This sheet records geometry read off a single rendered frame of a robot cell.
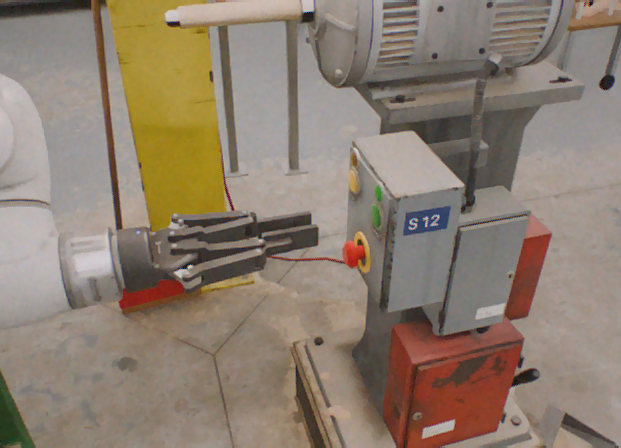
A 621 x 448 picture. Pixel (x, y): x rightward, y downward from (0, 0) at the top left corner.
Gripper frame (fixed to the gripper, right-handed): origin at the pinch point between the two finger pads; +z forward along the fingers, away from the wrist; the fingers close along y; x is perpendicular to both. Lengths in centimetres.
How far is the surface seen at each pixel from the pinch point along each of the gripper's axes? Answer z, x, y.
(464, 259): 34.4, -21.5, -11.7
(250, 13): 2.6, 18.2, -30.3
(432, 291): 19.8, -12.2, 3.2
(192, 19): -5.9, 18.0, -30.2
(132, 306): -31, -104, -109
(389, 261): 12.8, -5.3, 3.0
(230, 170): 20, -106, -196
